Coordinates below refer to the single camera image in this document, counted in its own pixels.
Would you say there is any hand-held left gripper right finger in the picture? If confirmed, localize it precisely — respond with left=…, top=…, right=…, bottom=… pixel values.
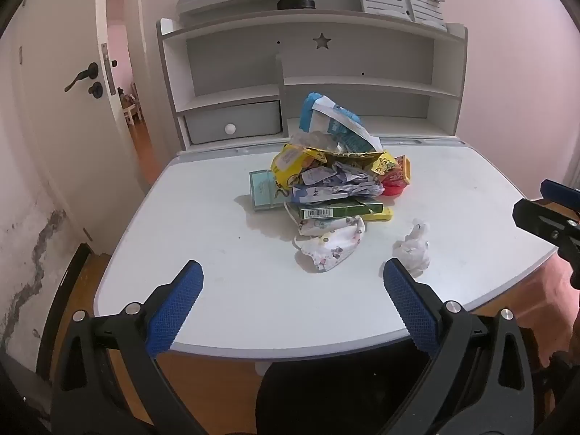
left=383, top=257, right=549, bottom=435

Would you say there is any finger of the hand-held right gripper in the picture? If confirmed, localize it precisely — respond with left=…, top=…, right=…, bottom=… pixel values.
left=513, top=198, right=580, bottom=259
left=540, top=179, right=580, bottom=211

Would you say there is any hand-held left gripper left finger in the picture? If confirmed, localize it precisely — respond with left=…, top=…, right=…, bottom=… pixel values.
left=51, top=260, right=204, bottom=435

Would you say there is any yellow marker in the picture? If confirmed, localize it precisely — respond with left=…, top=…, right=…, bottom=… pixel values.
left=362, top=207, right=394, bottom=223

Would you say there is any pink cloth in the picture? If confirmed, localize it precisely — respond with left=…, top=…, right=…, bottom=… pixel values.
left=517, top=249, right=580, bottom=372

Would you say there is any crumpled white tissue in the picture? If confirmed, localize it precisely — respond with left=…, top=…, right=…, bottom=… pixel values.
left=392, top=218, right=431, bottom=278

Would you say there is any printed face mask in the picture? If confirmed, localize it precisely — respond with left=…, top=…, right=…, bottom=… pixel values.
left=297, top=216, right=365, bottom=236
left=294, top=222, right=367, bottom=274

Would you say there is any green box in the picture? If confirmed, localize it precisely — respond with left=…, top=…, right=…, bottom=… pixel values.
left=297, top=197, right=386, bottom=220

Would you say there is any red and yellow small box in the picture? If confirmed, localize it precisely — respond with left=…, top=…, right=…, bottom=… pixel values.
left=383, top=155, right=412, bottom=186

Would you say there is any teal box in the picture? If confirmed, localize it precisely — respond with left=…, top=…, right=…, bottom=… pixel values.
left=249, top=170, right=287, bottom=212

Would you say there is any crumpled printed paper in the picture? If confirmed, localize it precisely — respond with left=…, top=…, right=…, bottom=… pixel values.
left=290, top=163, right=384, bottom=202

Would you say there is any yellow snack bag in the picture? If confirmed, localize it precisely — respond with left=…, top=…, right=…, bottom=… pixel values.
left=271, top=142, right=397, bottom=191

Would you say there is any clear plastic wrap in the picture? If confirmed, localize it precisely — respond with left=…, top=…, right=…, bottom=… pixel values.
left=290, top=130, right=338, bottom=150

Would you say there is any small white stool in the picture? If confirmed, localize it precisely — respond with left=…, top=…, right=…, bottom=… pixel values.
left=121, top=95, right=143, bottom=125

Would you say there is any white door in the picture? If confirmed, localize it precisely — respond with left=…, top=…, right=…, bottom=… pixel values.
left=0, top=0, right=152, bottom=259

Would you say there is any grey drawer with white knob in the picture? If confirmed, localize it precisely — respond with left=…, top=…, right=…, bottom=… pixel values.
left=183, top=100, right=282, bottom=145

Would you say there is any blue and white plastic bag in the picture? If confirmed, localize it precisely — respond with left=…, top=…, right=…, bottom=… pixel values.
left=299, top=92, right=384, bottom=155

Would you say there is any grey desk hutch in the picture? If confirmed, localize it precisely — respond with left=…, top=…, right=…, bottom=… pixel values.
left=156, top=9, right=468, bottom=152

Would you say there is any black door handle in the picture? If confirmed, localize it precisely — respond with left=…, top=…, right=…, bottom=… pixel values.
left=63, top=62, right=99, bottom=92

